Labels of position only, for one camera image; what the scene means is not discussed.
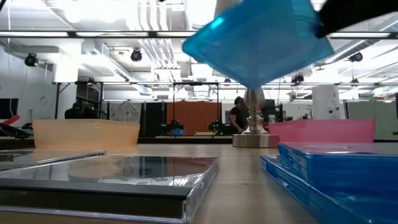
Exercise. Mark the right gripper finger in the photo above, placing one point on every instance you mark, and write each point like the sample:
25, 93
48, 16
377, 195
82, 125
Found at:
357, 12

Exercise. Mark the clear jewel disc case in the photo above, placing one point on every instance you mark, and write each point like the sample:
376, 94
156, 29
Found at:
93, 186

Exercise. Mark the orange backdrop cloth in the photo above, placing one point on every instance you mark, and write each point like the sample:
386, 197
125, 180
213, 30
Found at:
196, 115

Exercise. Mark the black backdrop cloth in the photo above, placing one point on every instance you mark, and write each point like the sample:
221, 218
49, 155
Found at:
154, 118

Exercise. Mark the person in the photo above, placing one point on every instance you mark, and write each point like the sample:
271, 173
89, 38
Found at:
237, 118
81, 113

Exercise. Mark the black ceiling spotlight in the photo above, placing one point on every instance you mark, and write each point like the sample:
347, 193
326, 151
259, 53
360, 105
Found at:
356, 57
31, 59
297, 78
136, 55

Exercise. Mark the background black robot arm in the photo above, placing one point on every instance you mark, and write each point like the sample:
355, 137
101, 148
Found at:
174, 127
217, 126

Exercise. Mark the black ceiling light rail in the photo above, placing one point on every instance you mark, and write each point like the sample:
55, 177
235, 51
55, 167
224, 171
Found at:
71, 34

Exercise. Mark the white pillar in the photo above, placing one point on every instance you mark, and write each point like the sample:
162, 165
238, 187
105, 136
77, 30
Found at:
326, 102

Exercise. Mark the clear jewel case black tray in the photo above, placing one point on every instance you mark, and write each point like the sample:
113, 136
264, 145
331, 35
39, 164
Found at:
62, 158

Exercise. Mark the red bar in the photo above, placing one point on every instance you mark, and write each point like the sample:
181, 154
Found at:
14, 119

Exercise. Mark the blue plastic disc case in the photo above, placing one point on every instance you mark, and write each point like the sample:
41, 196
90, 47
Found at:
258, 46
342, 168
295, 189

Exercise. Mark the pink translucent plastic bin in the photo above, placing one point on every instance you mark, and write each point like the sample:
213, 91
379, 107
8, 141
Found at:
323, 130

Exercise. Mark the orange translucent plastic bin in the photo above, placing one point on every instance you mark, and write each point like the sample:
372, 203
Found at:
87, 133

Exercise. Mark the black background screen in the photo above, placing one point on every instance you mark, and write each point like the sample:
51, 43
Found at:
270, 110

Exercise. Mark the pale green partition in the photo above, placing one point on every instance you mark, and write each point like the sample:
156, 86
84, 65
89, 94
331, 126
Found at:
385, 118

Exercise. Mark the black monitor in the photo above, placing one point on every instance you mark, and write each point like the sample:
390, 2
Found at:
8, 109

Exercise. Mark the white shade silver table lamp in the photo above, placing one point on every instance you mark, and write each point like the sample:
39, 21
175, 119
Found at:
255, 124

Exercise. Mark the grey backdrop cloth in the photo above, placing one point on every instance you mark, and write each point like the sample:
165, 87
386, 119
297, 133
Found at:
124, 112

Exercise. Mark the black metal frame rig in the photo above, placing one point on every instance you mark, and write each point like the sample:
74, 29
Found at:
196, 83
57, 99

